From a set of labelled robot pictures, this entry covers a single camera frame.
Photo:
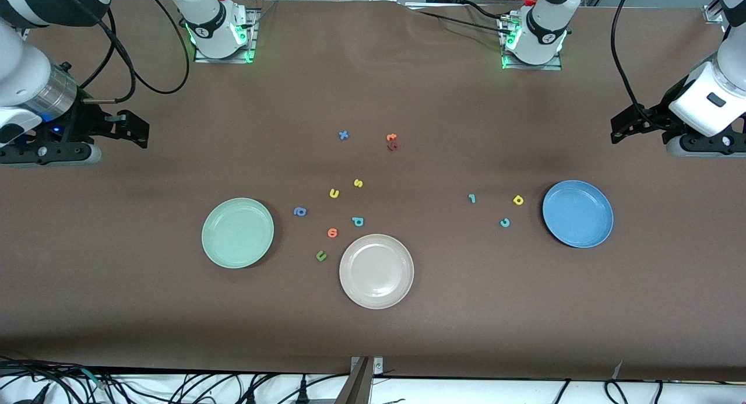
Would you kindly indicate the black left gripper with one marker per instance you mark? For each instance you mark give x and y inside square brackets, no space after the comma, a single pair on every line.
[660,111]

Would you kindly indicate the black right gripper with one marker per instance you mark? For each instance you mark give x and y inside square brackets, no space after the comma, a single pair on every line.
[83,124]

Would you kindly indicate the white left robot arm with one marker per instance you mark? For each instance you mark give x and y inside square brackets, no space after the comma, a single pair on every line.
[545,31]

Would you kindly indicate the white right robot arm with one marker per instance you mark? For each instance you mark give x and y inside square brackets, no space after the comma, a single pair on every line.
[17,71]

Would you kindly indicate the blue plate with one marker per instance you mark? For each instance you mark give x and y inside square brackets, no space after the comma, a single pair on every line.
[577,213]

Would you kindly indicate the light green plate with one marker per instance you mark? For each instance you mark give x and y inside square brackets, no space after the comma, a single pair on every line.
[238,234]

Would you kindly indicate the white paper tag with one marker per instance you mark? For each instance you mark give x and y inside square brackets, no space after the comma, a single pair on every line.
[618,369]

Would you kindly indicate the beige plate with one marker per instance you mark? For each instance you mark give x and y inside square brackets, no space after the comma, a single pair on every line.
[376,271]

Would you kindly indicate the black power plug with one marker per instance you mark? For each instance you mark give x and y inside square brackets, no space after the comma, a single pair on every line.
[302,389]

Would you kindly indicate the aluminium frame rail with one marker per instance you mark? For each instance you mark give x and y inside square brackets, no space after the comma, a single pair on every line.
[714,13]

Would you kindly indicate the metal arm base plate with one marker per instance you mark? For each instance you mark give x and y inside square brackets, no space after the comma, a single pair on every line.
[254,37]
[533,67]

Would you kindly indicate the metal table bracket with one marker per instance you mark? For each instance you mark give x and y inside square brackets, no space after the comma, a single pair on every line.
[361,386]

